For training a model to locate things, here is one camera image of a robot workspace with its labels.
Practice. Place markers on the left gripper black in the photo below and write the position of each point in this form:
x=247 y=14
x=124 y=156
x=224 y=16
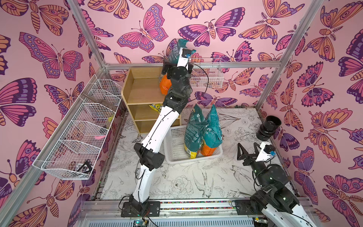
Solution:
x=171 y=71

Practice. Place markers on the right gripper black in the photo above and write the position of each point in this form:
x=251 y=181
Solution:
x=252 y=158

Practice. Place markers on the teal orange fertilizer bag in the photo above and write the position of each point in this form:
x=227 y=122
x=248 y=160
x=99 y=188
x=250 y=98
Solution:
x=172 y=57
x=212 y=137

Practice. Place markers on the yellow snack bag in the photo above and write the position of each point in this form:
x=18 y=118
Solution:
x=156 y=107

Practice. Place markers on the black camera lens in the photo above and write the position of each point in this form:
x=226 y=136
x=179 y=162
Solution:
x=268 y=128

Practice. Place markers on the dark green yellow fertilizer bag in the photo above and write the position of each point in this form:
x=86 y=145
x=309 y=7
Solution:
x=194 y=132

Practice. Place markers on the white plastic basket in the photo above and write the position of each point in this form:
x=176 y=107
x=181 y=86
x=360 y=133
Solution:
x=174 y=148

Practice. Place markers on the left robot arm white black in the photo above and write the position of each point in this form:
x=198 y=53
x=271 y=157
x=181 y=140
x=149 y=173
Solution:
x=148 y=150

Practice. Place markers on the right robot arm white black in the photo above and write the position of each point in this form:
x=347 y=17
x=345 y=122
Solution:
x=271 y=198

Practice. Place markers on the wooden shelf unit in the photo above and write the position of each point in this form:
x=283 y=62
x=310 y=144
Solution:
x=140 y=90

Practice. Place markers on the pink item in rack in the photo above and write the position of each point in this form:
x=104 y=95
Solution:
x=99 y=137

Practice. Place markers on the black item in rack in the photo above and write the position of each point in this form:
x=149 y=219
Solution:
x=85 y=168

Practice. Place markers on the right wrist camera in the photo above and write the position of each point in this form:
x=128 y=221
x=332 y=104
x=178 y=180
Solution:
x=267 y=152

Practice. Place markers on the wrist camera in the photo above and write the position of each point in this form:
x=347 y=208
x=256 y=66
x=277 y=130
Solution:
x=267 y=152
x=184 y=57

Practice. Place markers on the small white wire basket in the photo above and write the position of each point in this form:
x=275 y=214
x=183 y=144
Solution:
x=205 y=73

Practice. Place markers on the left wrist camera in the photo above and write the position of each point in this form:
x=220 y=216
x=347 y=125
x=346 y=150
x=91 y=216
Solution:
x=184 y=57

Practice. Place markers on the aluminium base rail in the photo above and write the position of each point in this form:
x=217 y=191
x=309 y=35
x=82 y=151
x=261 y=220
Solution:
x=171 y=208

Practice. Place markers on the long white wire basket rack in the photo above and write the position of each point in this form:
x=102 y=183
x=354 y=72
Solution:
x=73 y=141

